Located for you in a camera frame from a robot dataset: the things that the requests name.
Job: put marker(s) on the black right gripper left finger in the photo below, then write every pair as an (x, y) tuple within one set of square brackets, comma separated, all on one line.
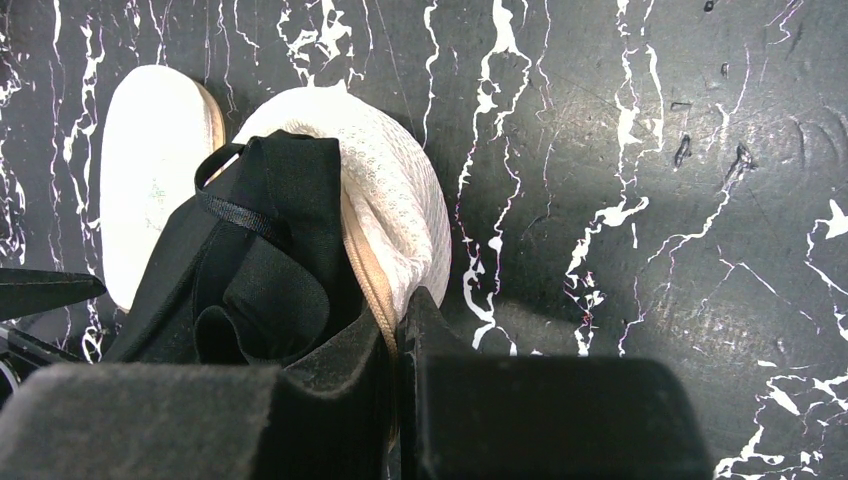
[(325, 416)]

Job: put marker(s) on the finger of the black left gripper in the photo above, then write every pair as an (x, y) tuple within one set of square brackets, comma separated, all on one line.
[(27, 292)]

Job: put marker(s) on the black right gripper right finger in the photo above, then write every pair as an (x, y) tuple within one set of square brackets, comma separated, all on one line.
[(468, 415)]

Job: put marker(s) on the white mesh laundry bag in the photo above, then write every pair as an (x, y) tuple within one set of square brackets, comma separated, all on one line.
[(161, 124)]

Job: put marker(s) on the black bra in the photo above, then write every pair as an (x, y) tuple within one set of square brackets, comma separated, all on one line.
[(252, 267)]

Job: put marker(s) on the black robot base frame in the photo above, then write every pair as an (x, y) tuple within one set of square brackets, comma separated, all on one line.
[(22, 354)]

